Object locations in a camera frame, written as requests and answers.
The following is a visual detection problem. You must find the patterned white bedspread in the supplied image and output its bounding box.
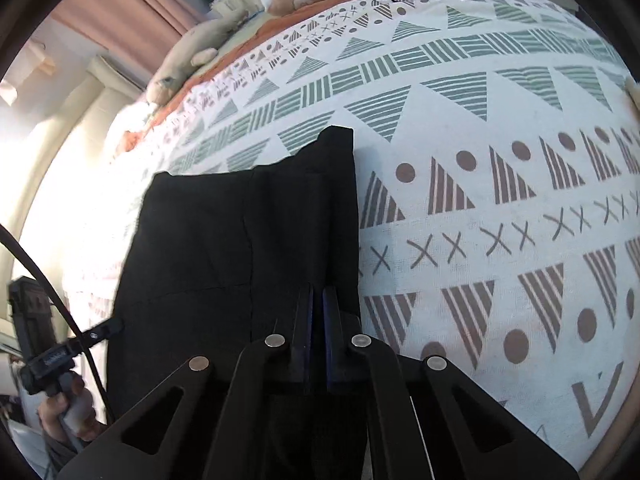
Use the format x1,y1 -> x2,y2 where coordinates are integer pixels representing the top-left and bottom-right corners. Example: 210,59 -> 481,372
65,0 -> 640,476

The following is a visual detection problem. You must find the person's left hand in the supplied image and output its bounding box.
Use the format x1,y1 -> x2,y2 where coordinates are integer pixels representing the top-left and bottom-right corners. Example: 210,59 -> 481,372
39,372 -> 108,443

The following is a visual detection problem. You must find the black garment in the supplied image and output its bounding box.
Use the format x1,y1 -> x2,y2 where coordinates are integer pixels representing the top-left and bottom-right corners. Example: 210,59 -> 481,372
106,125 -> 362,480

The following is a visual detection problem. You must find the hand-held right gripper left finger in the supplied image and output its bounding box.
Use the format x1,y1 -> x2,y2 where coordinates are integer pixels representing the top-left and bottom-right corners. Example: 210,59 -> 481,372
55,285 -> 317,480

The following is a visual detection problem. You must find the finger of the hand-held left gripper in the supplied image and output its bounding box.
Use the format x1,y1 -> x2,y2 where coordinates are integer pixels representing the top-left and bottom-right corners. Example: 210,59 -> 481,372
82,317 -> 126,350

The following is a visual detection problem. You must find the cream padded headboard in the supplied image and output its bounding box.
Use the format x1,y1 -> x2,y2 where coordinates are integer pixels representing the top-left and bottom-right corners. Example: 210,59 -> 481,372
0,55 -> 148,356

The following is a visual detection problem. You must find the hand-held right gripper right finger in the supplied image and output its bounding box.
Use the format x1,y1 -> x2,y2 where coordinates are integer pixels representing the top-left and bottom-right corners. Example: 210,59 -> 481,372
322,286 -> 581,480

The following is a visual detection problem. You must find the grey plush toy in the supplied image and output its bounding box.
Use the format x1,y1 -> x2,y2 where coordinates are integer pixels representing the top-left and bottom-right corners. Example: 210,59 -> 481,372
145,5 -> 251,106

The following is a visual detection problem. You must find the orange blanket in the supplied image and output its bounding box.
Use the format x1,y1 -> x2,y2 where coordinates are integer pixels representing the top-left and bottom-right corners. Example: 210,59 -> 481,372
122,0 -> 401,153

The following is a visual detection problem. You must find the pink curtain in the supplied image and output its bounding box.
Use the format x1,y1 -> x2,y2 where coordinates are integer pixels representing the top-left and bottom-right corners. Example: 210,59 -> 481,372
0,0 -> 206,106

